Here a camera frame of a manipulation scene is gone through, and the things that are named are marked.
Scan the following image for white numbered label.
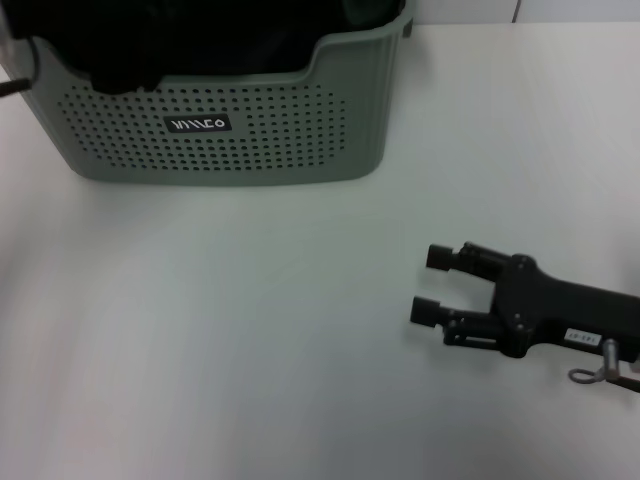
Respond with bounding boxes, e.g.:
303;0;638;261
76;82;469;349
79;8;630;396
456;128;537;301
566;328;600;347

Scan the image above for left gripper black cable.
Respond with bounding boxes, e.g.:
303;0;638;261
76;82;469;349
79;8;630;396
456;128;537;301
0;37;42;100

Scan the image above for right gripper grey cable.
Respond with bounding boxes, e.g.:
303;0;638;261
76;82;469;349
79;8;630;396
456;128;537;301
568;338;640;394

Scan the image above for black brand label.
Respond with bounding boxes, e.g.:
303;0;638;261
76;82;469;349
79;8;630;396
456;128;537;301
163;114;232;135

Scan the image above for pile of black cloths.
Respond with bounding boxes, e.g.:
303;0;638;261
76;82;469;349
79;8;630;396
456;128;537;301
9;0;404;96

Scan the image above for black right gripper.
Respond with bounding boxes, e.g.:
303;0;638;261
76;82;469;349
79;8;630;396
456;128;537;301
408;241;640;364

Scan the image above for green perforated plastic storage box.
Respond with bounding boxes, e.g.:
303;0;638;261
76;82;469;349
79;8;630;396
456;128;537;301
0;0;415;183

